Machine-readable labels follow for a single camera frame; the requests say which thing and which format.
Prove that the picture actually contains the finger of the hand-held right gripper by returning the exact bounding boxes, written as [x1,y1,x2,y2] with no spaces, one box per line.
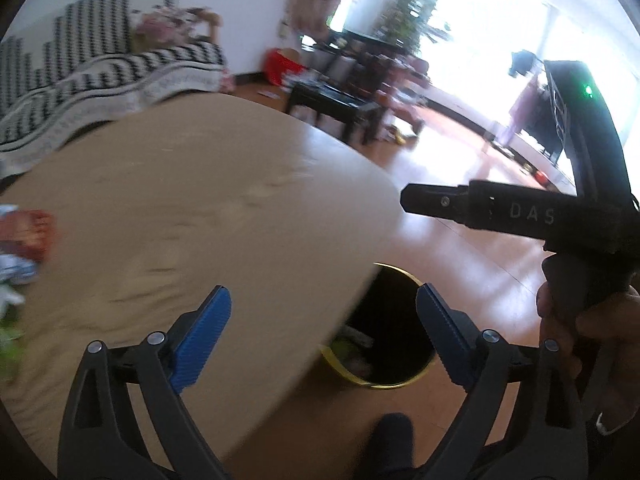
[400,182,471,224]

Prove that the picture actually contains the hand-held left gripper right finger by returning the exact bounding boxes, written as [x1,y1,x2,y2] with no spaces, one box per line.
[416,282,588,480]

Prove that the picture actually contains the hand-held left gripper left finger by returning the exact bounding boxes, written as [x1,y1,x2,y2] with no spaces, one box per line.
[57,285,233,480]

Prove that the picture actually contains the black bin with gold rim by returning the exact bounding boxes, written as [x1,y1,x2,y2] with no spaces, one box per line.
[320,262,438,390]

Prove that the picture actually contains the white paper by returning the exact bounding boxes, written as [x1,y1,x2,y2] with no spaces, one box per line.
[341,325,376,350]

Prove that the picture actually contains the green wrapper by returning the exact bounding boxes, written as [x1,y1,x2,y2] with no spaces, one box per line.
[0,327,26,377]

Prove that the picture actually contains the blue white wrapper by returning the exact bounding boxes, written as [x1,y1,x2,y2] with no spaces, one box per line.
[0,254,40,287]

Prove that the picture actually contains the clothes rack with garments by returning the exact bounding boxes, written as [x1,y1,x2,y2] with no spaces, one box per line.
[504,49,572,162]

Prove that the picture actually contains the black low table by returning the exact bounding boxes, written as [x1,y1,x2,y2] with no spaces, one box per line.
[285,80,387,147]

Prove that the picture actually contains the black dining furniture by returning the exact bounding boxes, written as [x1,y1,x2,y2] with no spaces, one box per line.
[300,30,403,98]

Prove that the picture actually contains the green potted plant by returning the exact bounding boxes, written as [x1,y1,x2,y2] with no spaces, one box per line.
[384,0,447,57]

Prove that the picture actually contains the sofa with zigzag cover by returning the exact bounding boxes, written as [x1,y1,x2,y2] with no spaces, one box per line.
[0,0,228,163]

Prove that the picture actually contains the floral pillow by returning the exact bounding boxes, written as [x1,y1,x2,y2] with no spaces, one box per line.
[131,6,202,54]

